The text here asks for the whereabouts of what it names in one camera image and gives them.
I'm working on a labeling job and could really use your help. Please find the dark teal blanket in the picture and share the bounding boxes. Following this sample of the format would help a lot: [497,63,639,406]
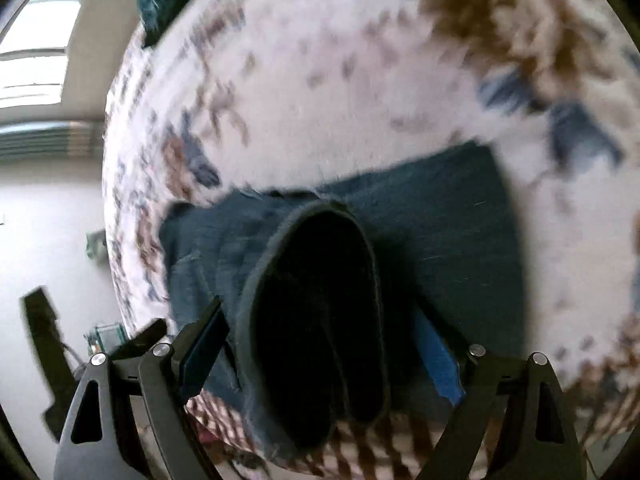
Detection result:
[137,0,201,48]

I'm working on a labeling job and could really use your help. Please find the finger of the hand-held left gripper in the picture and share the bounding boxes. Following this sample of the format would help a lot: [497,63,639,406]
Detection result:
[22,285,76,441]
[110,317,168,361]

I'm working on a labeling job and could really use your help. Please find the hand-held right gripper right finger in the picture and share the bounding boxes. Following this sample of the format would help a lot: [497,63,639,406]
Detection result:
[415,305,586,480]

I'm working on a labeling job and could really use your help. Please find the window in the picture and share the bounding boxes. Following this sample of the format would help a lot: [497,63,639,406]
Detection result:
[0,0,106,121]

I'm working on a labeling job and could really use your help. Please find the teal shelf cart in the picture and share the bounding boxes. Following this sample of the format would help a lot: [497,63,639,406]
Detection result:
[84,324,126,361]

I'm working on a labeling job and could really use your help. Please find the floral bedspread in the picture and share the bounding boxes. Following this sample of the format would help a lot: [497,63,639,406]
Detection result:
[102,0,640,480]

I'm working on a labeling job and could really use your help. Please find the blue denim pants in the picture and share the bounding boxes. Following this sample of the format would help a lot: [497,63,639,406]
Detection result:
[160,142,531,466]

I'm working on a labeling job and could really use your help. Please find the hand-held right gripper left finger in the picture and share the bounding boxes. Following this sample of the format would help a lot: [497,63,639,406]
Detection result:
[52,296,231,480]

